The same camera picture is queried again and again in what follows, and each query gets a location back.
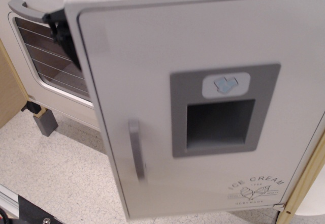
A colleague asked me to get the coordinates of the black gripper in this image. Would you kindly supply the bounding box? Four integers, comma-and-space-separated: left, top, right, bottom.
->
42, 9, 82, 71

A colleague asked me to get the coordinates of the grey fridge door handle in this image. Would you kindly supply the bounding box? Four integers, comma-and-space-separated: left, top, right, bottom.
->
128, 118, 147, 183

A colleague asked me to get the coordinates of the white toy fridge door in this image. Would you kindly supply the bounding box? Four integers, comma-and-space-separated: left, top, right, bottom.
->
64, 0, 324, 219

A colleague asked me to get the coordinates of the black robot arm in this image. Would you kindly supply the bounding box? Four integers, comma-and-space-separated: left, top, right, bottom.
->
42, 9, 81, 70

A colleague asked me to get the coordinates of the white oven door with window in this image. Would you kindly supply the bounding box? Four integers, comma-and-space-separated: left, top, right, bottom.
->
1, 0, 99, 130

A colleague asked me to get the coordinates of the light wooden side panel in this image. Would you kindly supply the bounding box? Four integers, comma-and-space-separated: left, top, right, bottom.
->
1, 41, 28, 128

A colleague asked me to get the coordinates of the grey kitchen leg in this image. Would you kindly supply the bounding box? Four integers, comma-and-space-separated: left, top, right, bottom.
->
34, 110, 58, 137

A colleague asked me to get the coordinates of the grey ice dispenser panel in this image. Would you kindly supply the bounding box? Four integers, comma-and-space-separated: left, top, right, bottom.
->
170, 63, 281, 157

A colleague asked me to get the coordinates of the grey oven door handle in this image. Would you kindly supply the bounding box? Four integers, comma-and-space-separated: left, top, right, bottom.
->
8, 0, 47, 23

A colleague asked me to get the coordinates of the aluminium rail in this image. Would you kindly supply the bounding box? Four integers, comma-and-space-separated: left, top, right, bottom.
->
1, 184, 19, 218

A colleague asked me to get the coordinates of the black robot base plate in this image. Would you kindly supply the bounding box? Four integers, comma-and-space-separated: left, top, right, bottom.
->
0, 196, 64, 224

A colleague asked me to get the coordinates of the light wooden right post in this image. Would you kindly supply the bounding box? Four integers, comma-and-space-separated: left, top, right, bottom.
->
276, 133, 324, 224

